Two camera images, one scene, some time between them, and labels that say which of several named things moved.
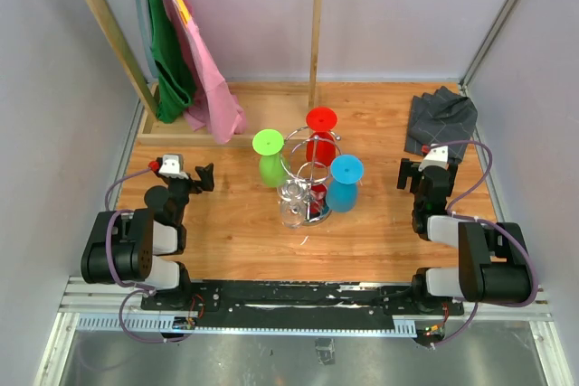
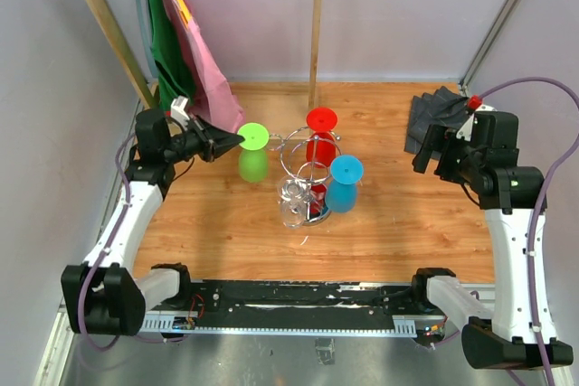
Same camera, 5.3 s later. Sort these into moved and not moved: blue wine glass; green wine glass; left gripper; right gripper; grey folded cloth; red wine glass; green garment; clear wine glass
Moved: green wine glass; left gripper; right gripper
Not moved: red wine glass; grey folded cloth; blue wine glass; clear wine glass; green garment
